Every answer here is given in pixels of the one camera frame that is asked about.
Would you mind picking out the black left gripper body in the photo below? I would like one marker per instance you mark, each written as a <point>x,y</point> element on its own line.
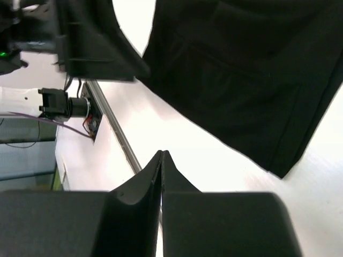
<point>31,26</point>

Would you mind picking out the aluminium front rail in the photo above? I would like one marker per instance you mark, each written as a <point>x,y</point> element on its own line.
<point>115,157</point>

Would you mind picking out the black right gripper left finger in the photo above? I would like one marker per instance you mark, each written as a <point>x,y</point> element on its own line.
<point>122,222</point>

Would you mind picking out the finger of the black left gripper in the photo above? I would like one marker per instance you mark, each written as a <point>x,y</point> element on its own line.
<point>91,45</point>

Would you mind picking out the black skirt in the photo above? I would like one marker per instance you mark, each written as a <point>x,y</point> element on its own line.
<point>257,75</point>

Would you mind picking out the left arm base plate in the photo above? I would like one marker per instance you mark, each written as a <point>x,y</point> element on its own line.
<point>92,121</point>

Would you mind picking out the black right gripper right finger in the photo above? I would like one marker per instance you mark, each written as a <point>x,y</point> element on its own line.
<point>224,223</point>

